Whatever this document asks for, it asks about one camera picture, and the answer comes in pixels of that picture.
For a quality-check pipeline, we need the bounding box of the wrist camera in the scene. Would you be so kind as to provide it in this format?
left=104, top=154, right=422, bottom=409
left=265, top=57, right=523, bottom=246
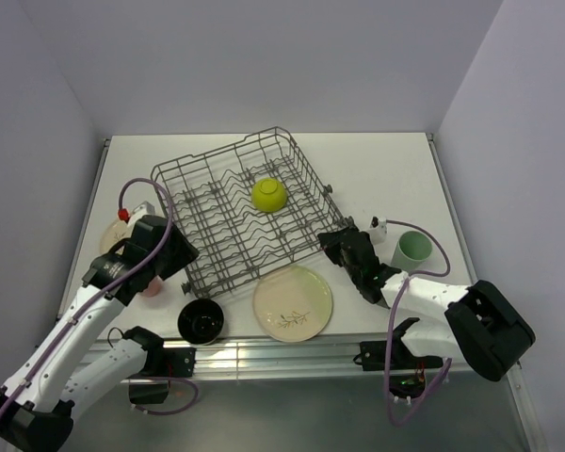
left=367, top=216, right=388, bottom=245
left=118, top=202, right=155, bottom=224

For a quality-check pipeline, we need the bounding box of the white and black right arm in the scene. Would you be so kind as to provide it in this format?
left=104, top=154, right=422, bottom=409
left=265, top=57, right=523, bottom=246
left=317, top=227, right=536, bottom=381

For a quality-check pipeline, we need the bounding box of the black bowl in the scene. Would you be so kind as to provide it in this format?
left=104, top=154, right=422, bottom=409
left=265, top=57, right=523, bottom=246
left=177, top=299, right=224, bottom=345

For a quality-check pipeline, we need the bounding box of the lime green bowl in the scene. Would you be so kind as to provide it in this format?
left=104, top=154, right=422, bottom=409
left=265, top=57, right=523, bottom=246
left=251, top=178, right=287, bottom=213

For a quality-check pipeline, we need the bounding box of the large pink green plate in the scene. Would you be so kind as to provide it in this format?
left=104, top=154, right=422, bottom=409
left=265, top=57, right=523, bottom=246
left=252, top=266, right=333, bottom=343

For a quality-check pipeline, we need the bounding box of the pale green cup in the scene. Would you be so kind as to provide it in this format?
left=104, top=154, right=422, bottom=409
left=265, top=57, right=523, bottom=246
left=391, top=231, right=433, bottom=272

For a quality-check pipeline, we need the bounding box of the pink cup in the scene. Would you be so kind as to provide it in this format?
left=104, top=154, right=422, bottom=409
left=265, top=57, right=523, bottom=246
left=139, top=276, right=163, bottom=299

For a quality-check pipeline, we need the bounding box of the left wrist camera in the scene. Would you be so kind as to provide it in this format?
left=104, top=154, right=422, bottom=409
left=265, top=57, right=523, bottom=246
left=118, top=202, right=155, bottom=224

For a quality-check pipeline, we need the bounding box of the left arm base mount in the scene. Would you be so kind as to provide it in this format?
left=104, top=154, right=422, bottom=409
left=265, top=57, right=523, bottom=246
left=128, top=347, right=199, bottom=411

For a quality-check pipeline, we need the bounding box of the grey wire dish rack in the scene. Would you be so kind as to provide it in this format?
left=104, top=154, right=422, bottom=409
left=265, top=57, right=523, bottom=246
left=151, top=127, right=351, bottom=299

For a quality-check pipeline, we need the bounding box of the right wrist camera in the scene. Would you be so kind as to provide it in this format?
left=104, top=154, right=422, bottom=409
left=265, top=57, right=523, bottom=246
left=367, top=216, right=388, bottom=245

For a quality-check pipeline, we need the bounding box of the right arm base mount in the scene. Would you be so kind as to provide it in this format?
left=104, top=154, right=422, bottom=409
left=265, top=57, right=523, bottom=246
left=353, top=340, right=444, bottom=401

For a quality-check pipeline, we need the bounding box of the small cream plate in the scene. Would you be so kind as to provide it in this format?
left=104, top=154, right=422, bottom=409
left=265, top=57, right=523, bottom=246
left=99, top=219, right=132, bottom=254

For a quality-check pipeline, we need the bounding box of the aluminium rail frame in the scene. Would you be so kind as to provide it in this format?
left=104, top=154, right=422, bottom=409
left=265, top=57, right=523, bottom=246
left=65, top=335, right=548, bottom=451

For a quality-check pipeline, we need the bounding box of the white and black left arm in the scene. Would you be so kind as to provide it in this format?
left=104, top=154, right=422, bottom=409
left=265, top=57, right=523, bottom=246
left=0, top=215, right=199, bottom=451

